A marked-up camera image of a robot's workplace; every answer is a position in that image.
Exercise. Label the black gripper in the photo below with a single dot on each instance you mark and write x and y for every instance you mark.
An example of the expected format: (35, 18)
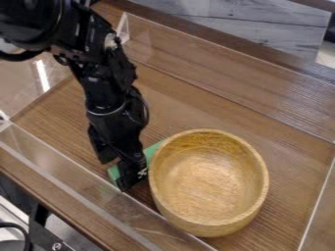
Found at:
(115, 136)

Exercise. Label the green rectangular block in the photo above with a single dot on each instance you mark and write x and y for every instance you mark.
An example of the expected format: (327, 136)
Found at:
(150, 152)

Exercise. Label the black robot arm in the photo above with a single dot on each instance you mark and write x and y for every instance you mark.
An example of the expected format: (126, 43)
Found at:
(67, 29)

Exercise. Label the brown wooden bowl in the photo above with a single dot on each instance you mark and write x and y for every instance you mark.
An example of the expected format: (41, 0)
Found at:
(210, 181)

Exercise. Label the clear acrylic front wall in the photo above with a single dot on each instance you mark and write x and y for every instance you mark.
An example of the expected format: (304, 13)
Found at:
(108, 216)

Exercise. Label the black table leg bracket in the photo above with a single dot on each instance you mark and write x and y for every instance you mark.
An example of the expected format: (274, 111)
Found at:
(43, 239)

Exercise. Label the clear acrylic corner bracket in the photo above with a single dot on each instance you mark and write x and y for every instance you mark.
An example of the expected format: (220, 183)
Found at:
(123, 29)

